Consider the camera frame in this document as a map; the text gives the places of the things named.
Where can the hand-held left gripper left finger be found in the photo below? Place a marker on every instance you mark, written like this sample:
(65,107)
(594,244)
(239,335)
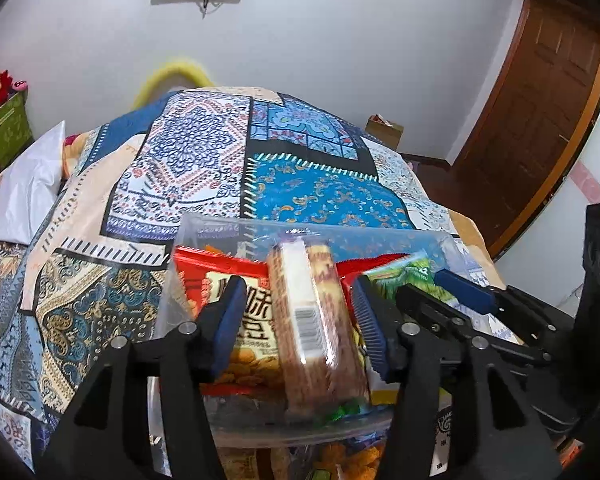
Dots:
(227,322)

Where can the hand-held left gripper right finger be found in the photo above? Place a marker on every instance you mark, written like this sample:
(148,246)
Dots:
(370,327)

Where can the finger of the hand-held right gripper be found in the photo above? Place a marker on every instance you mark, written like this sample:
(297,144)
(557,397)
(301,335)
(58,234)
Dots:
(462,290)
(430,312)

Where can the red bean snack packet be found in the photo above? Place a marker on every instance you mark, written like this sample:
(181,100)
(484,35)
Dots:
(205,280)

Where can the red and green snack packet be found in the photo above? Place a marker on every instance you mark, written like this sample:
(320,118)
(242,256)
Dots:
(400,272)

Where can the brown biscuit roll packet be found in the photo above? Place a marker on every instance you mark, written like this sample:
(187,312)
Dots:
(310,310)

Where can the yellow and white snack packet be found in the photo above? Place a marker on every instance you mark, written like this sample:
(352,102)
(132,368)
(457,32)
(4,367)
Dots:
(385,394)

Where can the large clear plastic container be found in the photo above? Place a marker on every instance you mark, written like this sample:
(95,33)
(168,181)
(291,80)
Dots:
(220,232)

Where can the pile of snack packets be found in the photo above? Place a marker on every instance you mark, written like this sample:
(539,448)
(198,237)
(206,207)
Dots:
(330,462)

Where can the patchwork patterned bedsheet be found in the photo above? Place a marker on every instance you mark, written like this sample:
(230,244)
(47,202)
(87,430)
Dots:
(190,160)

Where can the small cardboard box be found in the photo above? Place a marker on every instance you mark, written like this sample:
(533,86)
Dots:
(386,132)

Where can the brown wooden door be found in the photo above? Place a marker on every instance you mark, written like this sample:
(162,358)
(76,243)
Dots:
(535,120)

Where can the white pillow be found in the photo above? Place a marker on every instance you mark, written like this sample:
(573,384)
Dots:
(20,190)

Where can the green patterned storage box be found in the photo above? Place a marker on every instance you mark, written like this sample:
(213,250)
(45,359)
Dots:
(2,135)

